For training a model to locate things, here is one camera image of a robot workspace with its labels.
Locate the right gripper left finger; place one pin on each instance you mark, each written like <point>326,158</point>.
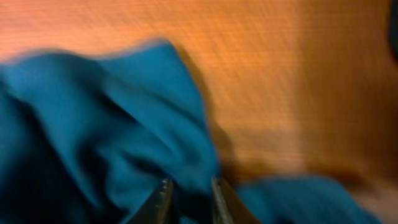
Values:
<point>159,208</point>

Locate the folded black garment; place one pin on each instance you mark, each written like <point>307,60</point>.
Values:
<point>393,28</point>

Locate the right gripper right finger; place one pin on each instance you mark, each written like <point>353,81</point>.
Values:
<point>227,208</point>

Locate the blue t-shirt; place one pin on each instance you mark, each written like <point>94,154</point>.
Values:
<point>88,140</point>

